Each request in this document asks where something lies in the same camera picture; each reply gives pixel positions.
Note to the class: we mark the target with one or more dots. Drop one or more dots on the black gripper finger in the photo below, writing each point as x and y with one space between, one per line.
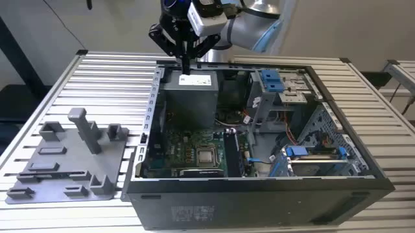
206 47
162 38

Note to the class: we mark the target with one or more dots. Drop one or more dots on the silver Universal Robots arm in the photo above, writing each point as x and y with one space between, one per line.
246 26

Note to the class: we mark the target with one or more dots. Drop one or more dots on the grey power supply unit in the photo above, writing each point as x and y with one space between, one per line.
188 104

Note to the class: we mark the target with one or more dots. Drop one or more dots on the small black hanging object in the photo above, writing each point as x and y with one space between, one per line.
88 4

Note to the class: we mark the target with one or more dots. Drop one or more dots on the green motherboard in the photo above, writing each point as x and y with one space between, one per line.
182 145

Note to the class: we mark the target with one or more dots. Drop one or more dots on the silver CPU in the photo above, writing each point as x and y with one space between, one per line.
206 157

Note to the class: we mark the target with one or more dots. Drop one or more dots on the metal CPU socket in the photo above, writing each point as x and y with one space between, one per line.
196 157

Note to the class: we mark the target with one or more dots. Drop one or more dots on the black desk stand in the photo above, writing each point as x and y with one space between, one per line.
19 102

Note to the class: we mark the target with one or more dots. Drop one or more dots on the black graphics card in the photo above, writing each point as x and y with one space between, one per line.
200 172

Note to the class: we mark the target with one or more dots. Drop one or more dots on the hard disk in blue carrier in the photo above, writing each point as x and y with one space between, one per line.
311 159

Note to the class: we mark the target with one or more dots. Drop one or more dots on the grey plastic parts rack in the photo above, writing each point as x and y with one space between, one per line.
64 157

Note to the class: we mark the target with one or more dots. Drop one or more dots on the black open PC case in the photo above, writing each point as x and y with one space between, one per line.
227 206

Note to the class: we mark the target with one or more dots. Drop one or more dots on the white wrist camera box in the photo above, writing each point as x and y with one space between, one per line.
207 19

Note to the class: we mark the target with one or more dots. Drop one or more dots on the blue plastic drive bracket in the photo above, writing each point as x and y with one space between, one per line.
270 81

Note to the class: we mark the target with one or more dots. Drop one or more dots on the small silver drive bracket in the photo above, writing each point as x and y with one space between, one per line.
292 98

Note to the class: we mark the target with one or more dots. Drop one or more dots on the aluminium frame side table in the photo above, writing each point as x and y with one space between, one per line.
402 72

